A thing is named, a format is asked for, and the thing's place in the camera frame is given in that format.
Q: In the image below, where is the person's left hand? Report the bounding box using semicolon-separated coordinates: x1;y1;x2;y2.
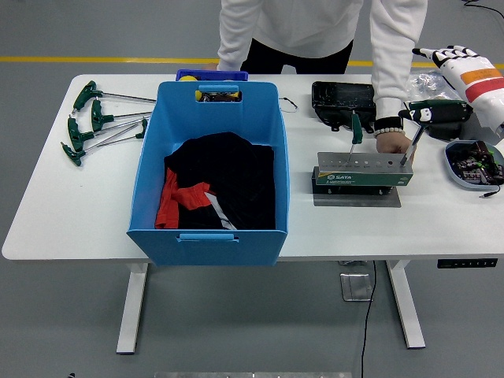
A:
375;132;415;158

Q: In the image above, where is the robot right hand white shell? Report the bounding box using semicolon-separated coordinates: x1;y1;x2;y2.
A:
398;45;504;138

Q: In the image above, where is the large green T-handle hex wrench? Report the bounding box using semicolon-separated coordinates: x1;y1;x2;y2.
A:
400;99;473;165

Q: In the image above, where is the small green T-handle hex wrench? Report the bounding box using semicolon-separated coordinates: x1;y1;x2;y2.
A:
346;109;364;166

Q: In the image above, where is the metal SATA wrench holder stand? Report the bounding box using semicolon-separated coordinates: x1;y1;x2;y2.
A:
311;151;415;208

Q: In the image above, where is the large blue plastic storage box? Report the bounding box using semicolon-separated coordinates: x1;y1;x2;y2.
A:
126;81;291;268

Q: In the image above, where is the small dark blue parts bin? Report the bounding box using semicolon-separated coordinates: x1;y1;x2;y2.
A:
175;69;250;83

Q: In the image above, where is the black wrist band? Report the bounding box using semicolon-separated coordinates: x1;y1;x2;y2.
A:
373;116;405;132

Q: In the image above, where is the black power adapter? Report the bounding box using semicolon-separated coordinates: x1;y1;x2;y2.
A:
428;120;465;142

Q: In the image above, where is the clear plastic bag of parts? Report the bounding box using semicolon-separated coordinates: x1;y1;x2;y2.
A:
407;70;461;100

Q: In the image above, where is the light blue bowl of parts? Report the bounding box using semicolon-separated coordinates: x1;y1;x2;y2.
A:
444;139;504;193

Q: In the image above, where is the black plastic tray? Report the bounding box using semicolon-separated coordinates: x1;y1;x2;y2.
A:
311;81;377;135

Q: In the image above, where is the white table leg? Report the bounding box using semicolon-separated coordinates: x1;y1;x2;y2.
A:
116;262;150;355
384;259;426;350

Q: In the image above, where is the person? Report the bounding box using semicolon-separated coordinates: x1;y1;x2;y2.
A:
204;0;429;158

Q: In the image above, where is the black and red clothing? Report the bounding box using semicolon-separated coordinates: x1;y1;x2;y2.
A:
154;132;276;232

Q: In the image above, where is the black table control panel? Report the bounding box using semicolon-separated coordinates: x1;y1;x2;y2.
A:
436;258;498;269

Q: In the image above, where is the metal floor outlet plate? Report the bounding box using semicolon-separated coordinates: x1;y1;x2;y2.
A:
339;272;374;303

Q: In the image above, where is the black cable on floor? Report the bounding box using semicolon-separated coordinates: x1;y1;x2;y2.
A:
462;0;504;20

